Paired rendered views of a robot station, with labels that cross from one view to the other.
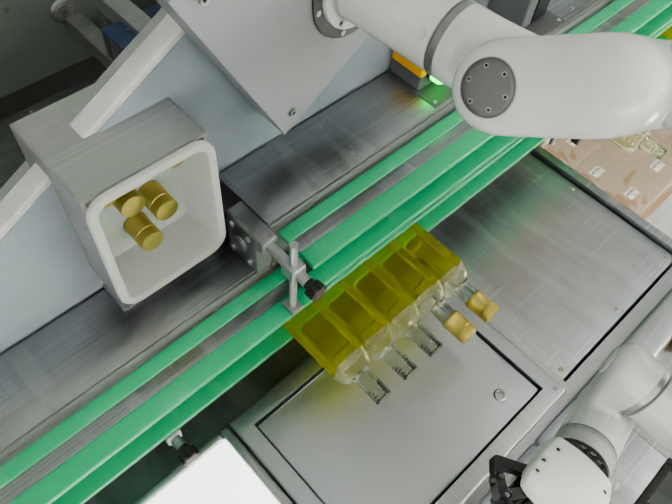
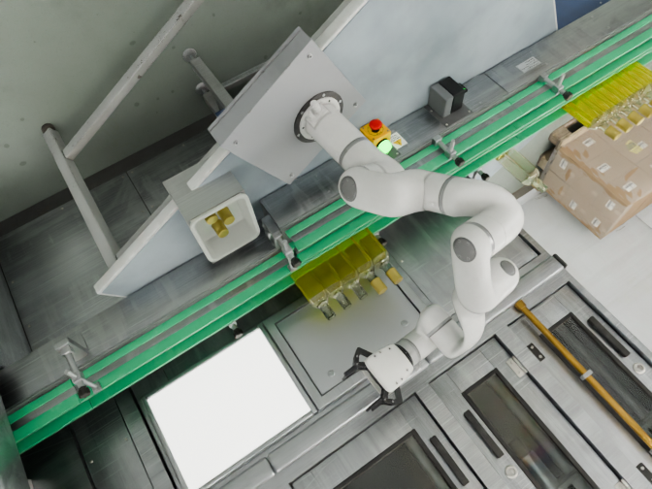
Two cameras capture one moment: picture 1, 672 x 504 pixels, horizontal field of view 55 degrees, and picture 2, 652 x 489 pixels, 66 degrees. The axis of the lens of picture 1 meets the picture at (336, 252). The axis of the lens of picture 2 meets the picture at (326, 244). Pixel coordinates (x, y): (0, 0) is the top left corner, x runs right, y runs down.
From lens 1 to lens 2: 0.62 m
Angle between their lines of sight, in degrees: 13
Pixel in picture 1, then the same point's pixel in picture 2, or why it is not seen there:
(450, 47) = (347, 161)
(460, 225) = (408, 225)
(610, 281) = not seen: hidden behind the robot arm
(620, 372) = (423, 316)
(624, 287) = not seen: hidden behind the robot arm
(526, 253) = (444, 244)
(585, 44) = (379, 179)
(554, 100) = (369, 199)
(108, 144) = (201, 194)
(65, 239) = (185, 230)
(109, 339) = (204, 276)
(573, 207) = not seen: hidden behind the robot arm
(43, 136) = (175, 188)
